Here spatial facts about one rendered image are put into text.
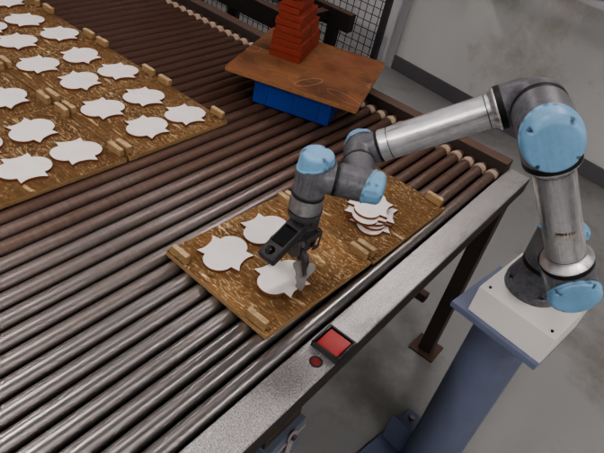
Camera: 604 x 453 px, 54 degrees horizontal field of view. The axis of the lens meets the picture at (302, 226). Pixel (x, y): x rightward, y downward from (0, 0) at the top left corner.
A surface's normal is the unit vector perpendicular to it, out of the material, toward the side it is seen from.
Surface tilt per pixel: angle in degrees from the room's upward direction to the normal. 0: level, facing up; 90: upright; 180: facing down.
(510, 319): 90
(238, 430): 0
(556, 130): 87
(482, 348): 90
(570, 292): 99
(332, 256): 0
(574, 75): 90
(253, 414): 0
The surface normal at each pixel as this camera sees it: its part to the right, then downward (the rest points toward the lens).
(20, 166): 0.20, -0.77
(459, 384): -0.85, 0.18
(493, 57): -0.71, 0.32
